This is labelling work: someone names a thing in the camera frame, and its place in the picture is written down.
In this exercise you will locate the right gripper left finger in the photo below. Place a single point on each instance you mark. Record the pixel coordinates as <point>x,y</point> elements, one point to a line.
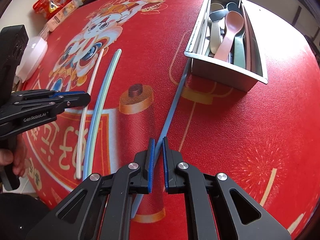
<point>100,206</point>

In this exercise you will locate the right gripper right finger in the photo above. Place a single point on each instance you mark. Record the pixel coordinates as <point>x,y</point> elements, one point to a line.
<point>216,206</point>

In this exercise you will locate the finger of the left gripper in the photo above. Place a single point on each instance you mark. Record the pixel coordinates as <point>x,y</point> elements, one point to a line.
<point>69,93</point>
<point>80,100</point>

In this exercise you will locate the green plastic spoon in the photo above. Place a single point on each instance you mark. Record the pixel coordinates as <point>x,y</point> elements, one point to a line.
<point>239,51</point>

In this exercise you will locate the beige plastic spoon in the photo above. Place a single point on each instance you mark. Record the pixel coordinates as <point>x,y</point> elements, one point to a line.
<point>215,39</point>

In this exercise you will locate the pink plastic spoon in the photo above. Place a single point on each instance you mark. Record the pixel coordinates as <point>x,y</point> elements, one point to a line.
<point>234,23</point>

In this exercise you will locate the blue plastic spoon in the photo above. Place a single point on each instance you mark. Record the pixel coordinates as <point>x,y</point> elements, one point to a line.
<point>220,14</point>

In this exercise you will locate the person left hand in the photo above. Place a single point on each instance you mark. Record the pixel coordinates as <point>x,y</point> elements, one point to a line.
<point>16,158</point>

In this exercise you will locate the white plastic container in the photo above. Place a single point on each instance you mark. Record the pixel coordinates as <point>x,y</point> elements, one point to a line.
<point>31,58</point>

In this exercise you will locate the red festive table mat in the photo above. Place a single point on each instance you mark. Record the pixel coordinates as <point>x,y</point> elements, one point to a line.
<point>266,140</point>

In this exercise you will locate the red snack bag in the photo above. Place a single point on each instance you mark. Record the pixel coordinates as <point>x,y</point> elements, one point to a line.
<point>48,8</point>

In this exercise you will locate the tissue pack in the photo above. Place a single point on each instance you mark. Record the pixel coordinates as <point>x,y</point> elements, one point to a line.
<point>60,16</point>

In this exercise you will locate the metal utensil tray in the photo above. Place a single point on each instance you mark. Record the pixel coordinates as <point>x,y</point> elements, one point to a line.
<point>203,63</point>

